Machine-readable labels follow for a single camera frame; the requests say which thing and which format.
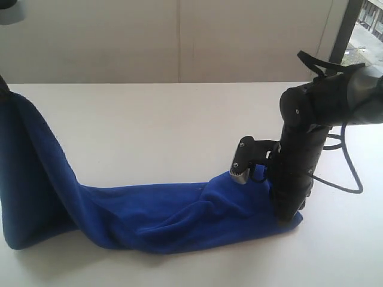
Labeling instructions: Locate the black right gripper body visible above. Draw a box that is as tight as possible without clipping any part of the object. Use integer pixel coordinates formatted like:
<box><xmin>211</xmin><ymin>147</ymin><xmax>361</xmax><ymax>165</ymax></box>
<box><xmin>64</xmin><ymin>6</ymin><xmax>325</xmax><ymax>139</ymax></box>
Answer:
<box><xmin>268</xmin><ymin>167</ymin><xmax>313</xmax><ymax>225</ymax></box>

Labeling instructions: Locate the blue towel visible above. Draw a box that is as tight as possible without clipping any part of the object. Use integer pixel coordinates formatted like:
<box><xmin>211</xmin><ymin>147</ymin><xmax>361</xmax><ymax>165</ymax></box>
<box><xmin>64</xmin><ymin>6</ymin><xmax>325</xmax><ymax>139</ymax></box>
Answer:
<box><xmin>1</xmin><ymin>92</ymin><xmax>303</xmax><ymax>254</ymax></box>

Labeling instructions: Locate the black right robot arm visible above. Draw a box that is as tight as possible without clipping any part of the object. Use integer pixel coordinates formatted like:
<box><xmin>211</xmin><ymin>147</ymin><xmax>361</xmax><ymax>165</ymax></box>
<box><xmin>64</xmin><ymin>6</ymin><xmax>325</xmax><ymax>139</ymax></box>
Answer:
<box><xmin>268</xmin><ymin>66</ymin><xmax>382</xmax><ymax>223</ymax></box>

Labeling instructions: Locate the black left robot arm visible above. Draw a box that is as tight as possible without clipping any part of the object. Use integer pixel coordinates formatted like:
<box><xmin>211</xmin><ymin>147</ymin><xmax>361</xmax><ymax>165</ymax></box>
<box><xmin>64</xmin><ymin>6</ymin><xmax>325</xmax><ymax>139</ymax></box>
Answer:
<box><xmin>0</xmin><ymin>0</ymin><xmax>26</xmax><ymax>26</ymax></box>

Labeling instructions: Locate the black window frame post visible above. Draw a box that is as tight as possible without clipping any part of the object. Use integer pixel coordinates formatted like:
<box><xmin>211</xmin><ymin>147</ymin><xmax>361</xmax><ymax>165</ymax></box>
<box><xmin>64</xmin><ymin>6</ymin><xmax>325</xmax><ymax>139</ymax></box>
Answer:
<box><xmin>329</xmin><ymin>0</ymin><xmax>363</xmax><ymax>64</ymax></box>

